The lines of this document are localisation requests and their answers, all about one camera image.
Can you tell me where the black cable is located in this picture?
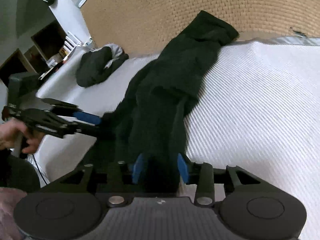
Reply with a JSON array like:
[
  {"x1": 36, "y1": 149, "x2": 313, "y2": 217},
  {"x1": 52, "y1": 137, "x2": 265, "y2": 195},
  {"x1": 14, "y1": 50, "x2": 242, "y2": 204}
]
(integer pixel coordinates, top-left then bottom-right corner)
[{"x1": 31, "y1": 154, "x2": 49, "y2": 183}]

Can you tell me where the black printed t-shirt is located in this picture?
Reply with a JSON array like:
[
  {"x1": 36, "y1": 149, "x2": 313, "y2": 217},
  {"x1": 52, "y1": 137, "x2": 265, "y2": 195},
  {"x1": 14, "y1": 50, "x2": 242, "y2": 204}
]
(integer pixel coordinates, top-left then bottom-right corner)
[{"x1": 101, "y1": 10, "x2": 240, "y2": 193}]

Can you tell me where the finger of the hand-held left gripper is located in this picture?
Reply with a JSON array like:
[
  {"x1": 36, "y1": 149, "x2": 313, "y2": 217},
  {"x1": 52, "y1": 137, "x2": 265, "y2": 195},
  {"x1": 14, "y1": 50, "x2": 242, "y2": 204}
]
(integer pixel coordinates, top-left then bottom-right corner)
[
  {"x1": 72, "y1": 110, "x2": 102, "y2": 127},
  {"x1": 72, "y1": 124, "x2": 105, "y2": 138}
]

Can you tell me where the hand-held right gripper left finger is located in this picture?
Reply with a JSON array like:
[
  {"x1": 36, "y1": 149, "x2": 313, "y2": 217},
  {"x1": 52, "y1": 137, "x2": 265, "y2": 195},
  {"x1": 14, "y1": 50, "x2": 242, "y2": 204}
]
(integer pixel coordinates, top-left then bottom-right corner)
[{"x1": 37, "y1": 154, "x2": 145, "y2": 207}]

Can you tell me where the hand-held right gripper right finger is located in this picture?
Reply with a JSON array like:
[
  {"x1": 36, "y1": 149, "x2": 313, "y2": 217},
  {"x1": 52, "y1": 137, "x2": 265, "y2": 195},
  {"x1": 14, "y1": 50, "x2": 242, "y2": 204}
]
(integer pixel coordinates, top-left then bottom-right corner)
[{"x1": 177, "y1": 153, "x2": 283, "y2": 205}]

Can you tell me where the tan woven mattress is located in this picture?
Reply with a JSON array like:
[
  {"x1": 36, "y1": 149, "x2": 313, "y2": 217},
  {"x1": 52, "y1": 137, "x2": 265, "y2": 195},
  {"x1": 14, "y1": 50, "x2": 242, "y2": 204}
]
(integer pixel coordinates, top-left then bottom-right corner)
[{"x1": 80, "y1": 0, "x2": 320, "y2": 55}]

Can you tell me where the person's left hand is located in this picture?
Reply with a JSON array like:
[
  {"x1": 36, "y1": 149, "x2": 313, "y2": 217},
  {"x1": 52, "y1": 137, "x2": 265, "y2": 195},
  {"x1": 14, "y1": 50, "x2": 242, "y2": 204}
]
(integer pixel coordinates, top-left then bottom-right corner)
[{"x1": 0, "y1": 119, "x2": 44, "y2": 154}]

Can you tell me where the black and grey garment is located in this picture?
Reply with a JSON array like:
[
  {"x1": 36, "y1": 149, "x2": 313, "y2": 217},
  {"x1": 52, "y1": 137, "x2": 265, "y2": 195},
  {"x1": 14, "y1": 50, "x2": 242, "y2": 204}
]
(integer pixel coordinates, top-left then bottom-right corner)
[{"x1": 76, "y1": 44, "x2": 129, "y2": 88}]

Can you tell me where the wooden shelf unit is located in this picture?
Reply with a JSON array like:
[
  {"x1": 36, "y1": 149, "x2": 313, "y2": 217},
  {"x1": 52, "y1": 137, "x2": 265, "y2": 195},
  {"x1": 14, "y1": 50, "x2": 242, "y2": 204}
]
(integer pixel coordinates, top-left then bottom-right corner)
[{"x1": 0, "y1": 21, "x2": 69, "y2": 80}]

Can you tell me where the person's left forearm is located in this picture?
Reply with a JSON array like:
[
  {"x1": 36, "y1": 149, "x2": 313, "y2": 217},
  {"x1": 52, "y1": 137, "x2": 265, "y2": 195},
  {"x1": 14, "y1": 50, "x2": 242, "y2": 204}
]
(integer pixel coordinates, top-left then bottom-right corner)
[{"x1": 0, "y1": 150, "x2": 40, "y2": 188}]

